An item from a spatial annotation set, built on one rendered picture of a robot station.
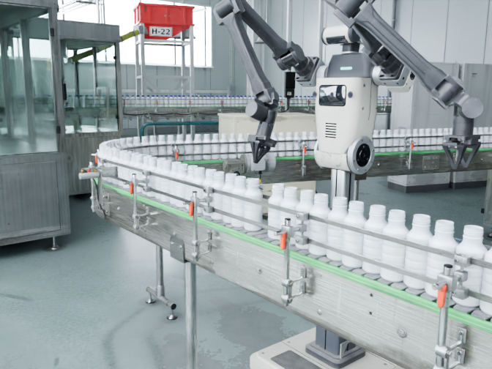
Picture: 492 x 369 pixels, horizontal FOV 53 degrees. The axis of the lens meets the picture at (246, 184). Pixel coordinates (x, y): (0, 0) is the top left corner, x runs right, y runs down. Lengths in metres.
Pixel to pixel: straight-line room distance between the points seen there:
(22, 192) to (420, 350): 3.90
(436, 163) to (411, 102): 3.38
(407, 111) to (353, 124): 5.53
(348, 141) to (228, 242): 0.69
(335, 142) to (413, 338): 1.05
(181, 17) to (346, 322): 7.42
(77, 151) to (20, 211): 2.26
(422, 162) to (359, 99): 2.10
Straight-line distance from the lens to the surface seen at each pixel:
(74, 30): 6.75
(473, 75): 8.18
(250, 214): 1.55
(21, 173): 4.60
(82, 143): 6.76
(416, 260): 1.17
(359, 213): 1.26
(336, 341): 2.29
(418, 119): 7.55
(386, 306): 1.21
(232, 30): 1.93
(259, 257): 1.50
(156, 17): 8.31
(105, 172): 2.37
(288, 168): 3.43
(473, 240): 1.11
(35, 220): 4.70
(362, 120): 2.03
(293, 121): 5.93
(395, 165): 3.90
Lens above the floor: 1.43
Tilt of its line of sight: 11 degrees down
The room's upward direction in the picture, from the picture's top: straight up
